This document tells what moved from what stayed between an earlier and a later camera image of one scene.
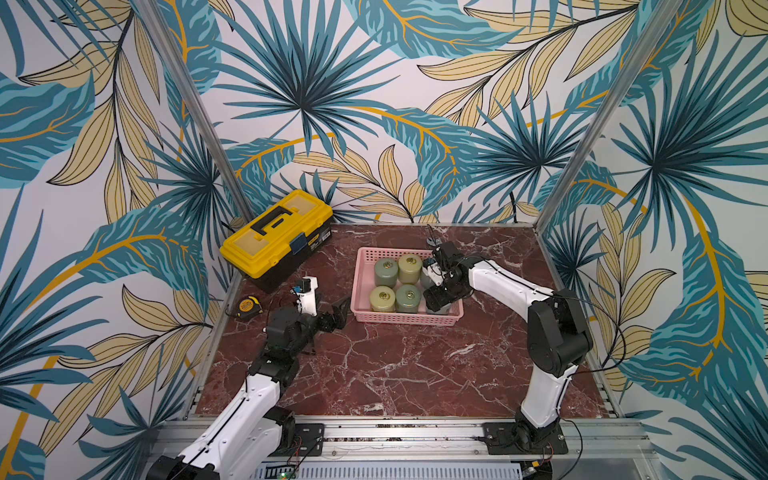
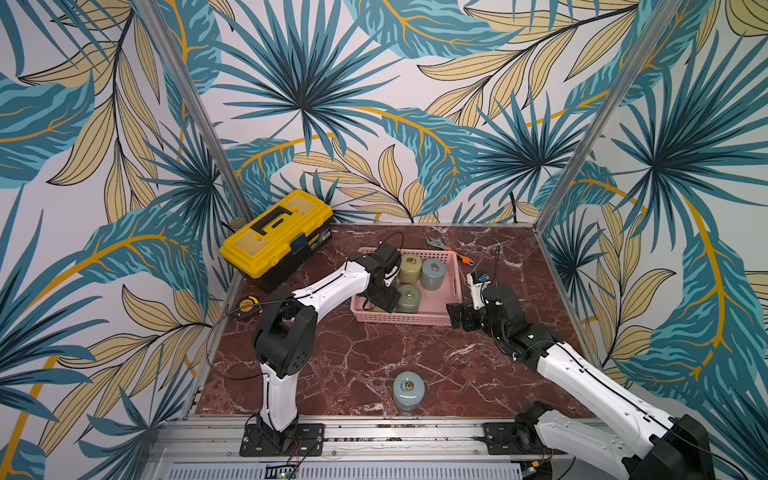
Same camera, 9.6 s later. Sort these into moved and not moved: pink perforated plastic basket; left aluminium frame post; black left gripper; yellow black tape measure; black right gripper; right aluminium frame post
Moved: black right gripper; black left gripper
Not moved: pink perforated plastic basket; right aluminium frame post; yellow black tape measure; left aluminium frame post
